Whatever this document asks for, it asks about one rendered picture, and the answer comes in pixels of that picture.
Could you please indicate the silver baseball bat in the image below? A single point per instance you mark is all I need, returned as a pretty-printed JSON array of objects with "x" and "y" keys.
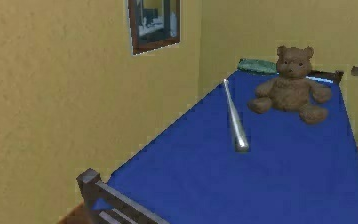
[{"x": 235, "y": 120}]

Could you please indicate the green pillow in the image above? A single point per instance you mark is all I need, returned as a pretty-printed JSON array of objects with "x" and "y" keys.
[{"x": 257, "y": 65}]

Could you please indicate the brown teddy bear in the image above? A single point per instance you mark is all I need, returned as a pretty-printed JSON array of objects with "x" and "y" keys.
[{"x": 290, "y": 90}]

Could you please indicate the brown framed wall picture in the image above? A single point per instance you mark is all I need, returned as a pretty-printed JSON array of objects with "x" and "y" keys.
[{"x": 155, "y": 23}]

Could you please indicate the blue bed with wooden frame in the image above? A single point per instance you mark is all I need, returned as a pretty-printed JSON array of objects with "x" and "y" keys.
[{"x": 287, "y": 173}]

